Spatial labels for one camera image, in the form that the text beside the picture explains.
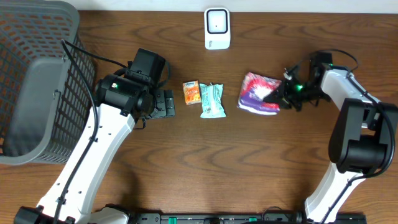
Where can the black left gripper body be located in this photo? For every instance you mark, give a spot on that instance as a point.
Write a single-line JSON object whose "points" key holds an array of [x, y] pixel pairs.
{"points": [[166, 103]]}

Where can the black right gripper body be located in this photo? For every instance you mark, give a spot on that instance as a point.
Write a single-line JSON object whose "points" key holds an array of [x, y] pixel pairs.
{"points": [[292, 94]]}

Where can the red and purple snack pack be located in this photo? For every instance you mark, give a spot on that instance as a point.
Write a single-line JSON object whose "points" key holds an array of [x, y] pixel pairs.
{"points": [[253, 91]]}

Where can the orange tissue pack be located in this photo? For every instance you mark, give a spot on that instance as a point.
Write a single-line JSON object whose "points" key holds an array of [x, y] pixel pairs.
{"points": [[191, 91]]}

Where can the teal wet wipes pack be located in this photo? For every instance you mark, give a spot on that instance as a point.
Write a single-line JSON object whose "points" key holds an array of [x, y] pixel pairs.
{"points": [[211, 101]]}

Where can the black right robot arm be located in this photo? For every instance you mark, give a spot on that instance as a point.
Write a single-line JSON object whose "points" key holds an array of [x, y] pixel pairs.
{"points": [[362, 143]]}

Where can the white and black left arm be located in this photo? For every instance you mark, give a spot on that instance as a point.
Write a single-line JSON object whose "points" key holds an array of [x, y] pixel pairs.
{"points": [[120, 103]]}

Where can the white barcode scanner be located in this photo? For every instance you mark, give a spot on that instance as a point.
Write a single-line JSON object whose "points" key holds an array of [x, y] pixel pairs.
{"points": [[217, 28]]}

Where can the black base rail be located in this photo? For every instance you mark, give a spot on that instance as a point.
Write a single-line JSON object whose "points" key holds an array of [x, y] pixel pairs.
{"points": [[155, 218]]}

